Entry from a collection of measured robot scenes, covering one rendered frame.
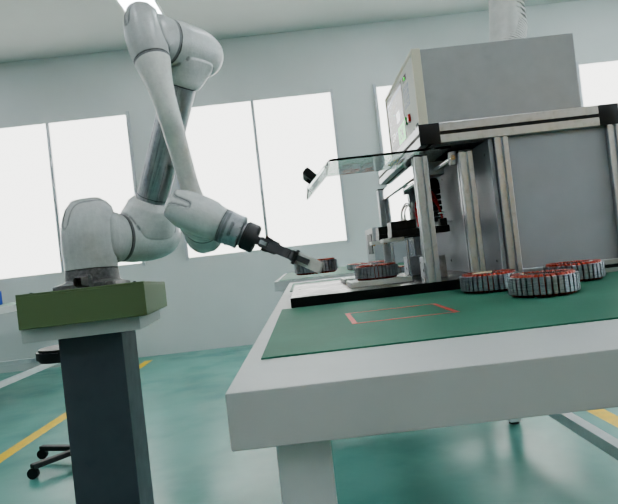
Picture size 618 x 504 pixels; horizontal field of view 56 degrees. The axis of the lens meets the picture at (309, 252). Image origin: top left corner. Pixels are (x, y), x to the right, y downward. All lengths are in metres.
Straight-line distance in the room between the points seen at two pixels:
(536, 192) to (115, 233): 1.18
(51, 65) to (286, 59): 2.52
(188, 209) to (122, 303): 0.34
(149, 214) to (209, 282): 4.42
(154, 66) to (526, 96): 0.96
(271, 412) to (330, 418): 0.05
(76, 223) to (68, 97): 5.14
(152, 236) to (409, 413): 1.48
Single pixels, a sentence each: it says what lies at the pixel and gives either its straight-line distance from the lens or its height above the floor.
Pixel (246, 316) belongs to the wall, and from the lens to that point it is 6.25.
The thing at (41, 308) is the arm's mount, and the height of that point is 0.80.
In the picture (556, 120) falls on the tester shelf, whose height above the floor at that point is 1.09.
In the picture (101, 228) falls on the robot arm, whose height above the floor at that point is 1.01.
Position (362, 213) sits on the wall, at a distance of 6.24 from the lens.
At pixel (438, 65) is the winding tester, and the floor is 1.27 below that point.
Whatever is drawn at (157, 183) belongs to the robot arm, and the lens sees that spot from 1.88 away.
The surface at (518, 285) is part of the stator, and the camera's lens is 1.00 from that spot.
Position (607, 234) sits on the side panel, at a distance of 1.43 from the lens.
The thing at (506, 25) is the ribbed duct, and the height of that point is 1.80.
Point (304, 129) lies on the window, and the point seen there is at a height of 2.23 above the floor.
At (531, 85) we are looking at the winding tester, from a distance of 1.52.
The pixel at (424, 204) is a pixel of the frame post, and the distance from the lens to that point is 1.30.
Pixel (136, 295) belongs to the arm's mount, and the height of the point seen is 0.80.
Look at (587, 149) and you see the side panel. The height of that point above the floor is 1.02.
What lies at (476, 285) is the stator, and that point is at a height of 0.77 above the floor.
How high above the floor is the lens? 0.85
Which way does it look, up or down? 1 degrees up
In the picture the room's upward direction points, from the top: 6 degrees counter-clockwise
